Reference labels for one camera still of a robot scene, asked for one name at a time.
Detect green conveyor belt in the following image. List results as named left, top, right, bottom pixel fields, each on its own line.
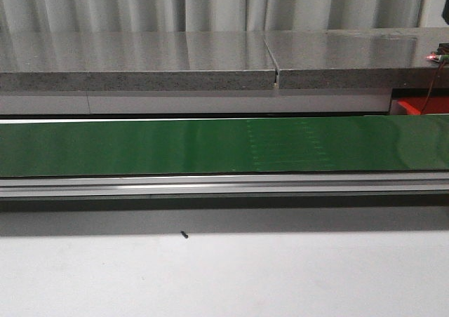
left=1, top=115, right=448, bottom=177

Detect grey stone countertop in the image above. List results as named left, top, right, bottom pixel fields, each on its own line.
left=1, top=27, right=448, bottom=91

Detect red plastic tray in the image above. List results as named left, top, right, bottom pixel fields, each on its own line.
left=398, top=97, right=448, bottom=115

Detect small circuit board red LED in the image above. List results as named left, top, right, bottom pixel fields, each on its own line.
left=426, top=53, right=449, bottom=63

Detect white pleated curtain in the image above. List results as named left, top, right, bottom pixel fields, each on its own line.
left=1, top=0, right=446, bottom=32

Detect aluminium conveyor frame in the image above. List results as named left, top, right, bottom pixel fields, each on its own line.
left=1, top=171, right=448, bottom=198

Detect red orange wire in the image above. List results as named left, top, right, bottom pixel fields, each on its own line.
left=422, top=60, right=447, bottom=115

